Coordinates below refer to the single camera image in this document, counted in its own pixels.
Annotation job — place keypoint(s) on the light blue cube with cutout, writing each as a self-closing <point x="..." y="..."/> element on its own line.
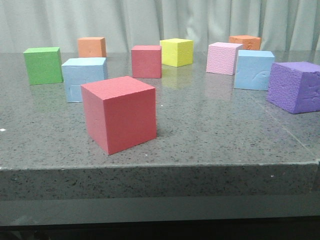
<point x="79" y="71"/>

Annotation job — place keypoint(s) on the light blue cube curved mark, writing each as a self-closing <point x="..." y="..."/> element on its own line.
<point x="253" y="69"/>

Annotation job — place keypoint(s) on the large red foam cube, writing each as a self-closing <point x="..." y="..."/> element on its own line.
<point x="119" y="112"/>

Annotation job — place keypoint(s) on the small red foam cube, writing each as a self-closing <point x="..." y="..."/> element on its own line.
<point x="146" y="61"/>

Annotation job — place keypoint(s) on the yellow foam cube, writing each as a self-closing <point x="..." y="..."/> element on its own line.
<point x="177" y="52"/>

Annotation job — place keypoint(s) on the pink foam cube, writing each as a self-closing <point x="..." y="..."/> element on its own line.
<point x="222" y="58"/>

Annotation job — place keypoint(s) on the orange foam cube left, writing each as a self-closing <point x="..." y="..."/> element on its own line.
<point x="89" y="47"/>

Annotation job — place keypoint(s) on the orange foam cube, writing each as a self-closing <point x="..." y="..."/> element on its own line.
<point x="89" y="47"/>
<point x="249" y="42"/>

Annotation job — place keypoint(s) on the orange foam cube right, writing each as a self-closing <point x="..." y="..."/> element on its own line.
<point x="249" y="42"/>

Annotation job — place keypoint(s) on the green foam cube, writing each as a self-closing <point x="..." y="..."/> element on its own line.
<point x="43" y="65"/>

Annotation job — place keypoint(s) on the purple foam cube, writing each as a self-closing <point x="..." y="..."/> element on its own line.
<point x="295" y="86"/>

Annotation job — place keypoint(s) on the grey pleated curtain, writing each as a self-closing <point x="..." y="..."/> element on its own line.
<point x="282" y="24"/>

